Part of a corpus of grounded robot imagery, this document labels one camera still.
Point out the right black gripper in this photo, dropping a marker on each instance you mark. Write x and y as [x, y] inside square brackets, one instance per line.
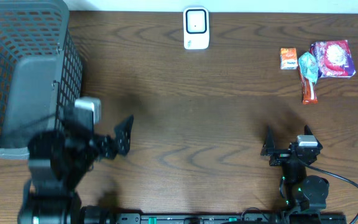
[283, 155]

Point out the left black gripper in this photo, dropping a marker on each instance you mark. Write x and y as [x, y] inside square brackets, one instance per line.
[109, 144]

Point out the orange red bar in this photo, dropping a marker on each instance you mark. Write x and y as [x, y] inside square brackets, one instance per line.
[309, 95]

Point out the mint green packet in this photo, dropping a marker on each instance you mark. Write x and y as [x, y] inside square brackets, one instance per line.
[308, 67]

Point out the small orange tissue pack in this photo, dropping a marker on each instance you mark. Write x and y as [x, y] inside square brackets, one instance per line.
[288, 59]

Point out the red purple snack pack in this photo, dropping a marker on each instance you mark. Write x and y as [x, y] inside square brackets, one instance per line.
[333, 58]

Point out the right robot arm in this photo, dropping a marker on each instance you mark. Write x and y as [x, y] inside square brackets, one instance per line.
[305, 195]

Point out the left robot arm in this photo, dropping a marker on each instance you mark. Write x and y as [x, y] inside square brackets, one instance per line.
[59, 159]

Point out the white barcode scanner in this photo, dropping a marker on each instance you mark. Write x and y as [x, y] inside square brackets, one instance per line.
[196, 34]

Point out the grey plastic mesh basket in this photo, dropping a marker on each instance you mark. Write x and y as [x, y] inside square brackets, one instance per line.
[40, 71]

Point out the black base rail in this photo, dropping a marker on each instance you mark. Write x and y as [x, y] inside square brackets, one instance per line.
[213, 218]

